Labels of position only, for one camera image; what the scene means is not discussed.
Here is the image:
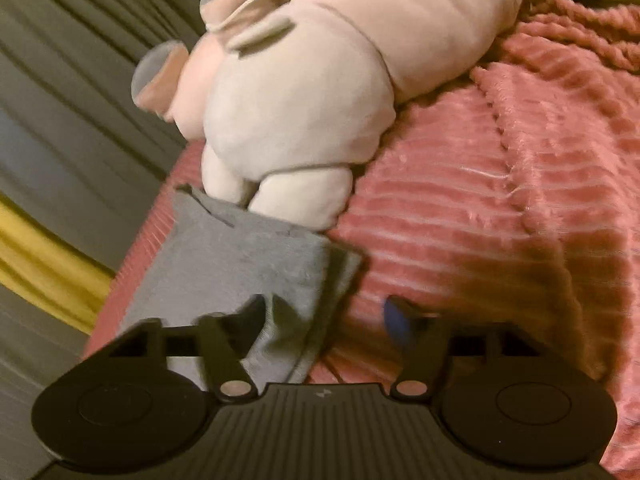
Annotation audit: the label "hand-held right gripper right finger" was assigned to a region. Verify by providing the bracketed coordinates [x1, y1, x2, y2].
[382, 296, 543, 403]

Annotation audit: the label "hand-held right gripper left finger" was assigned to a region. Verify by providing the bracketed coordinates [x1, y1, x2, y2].
[107, 296, 266, 403]

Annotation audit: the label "grey pants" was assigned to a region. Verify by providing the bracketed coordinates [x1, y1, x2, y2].
[116, 184, 363, 386]

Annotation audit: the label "pink ribbed blanket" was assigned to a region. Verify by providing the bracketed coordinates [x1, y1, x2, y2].
[82, 0, 640, 480]

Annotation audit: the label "grey curtain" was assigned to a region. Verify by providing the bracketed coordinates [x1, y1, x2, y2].
[0, 0, 226, 281]
[0, 290, 101, 468]

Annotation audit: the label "yellow curtain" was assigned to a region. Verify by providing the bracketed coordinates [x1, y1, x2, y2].
[0, 197, 117, 322]

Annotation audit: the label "pink plush toy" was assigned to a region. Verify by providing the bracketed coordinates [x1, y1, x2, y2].
[131, 0, 621, 228]

